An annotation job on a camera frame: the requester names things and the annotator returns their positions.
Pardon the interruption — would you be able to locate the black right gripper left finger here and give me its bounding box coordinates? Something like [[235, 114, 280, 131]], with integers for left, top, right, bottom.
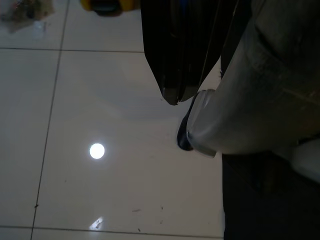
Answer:
[[141, 0, 191, 106]]

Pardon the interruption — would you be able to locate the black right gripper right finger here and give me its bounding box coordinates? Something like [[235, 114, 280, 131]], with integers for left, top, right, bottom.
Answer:
[[179, 0, 240, 103]]

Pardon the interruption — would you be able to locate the yellow plastic object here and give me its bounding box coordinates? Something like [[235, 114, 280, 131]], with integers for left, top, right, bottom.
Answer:
[[79, 0, 138, 18]]

